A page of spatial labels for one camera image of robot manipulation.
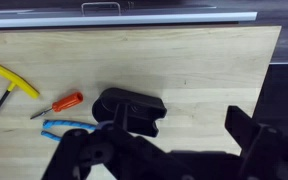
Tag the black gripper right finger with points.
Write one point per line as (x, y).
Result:
(264, 149)

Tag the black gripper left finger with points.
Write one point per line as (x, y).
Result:
(126, 157)

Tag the black plastic bowl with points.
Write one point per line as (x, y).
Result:
(140, 111)

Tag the white drawer cabinet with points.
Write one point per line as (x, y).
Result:
(67, 13)

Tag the orange handled screwdriver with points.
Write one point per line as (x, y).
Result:
(62, 104)

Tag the blue handled pliers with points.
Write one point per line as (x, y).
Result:
(48, 124)

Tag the metal drawer handle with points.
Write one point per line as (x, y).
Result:
(101, 5)

